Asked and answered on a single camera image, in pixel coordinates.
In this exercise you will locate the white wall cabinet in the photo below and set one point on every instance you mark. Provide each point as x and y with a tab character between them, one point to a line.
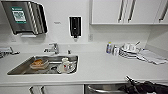
130	10

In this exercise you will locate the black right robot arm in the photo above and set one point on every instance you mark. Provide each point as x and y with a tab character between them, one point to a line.
158	88

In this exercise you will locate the small grey wall label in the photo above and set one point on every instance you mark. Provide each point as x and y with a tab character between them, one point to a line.
57	22

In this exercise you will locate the small chrome sink knob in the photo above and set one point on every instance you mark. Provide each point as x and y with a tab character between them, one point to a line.
69	51

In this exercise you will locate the white sink base cabinet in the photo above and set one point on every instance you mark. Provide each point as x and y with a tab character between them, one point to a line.
50	90

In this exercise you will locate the stainless steel dishwasher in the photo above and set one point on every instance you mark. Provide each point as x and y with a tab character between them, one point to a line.
100	90

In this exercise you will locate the stack of white plates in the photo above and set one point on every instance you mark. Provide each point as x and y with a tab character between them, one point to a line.
126	54

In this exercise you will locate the white wall outlet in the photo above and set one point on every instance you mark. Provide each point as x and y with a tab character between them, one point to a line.
90	37

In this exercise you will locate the steel paper towel dispenser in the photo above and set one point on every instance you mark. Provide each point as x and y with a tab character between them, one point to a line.
25	16

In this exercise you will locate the black soap dispenser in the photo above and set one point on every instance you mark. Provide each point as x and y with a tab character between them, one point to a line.
75	26

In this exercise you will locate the red white packet pile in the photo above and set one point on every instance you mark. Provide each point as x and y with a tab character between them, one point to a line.
7	51

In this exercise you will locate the small white bottle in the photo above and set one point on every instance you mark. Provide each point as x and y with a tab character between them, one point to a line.
115	50

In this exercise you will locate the white bowl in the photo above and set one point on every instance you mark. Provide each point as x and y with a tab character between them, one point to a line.
128	47

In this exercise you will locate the white folded cloth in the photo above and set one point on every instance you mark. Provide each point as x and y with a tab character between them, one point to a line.
151	56

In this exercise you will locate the stainless steel sink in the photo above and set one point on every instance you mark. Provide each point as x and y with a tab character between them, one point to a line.
20	70

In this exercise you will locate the chrome sink faucet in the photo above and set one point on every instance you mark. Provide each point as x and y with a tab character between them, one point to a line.
52	49

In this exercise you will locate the white blue soap bottle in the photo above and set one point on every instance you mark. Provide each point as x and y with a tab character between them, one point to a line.
109	48

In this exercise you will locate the white mug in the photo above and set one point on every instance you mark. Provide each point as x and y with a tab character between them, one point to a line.
65	65

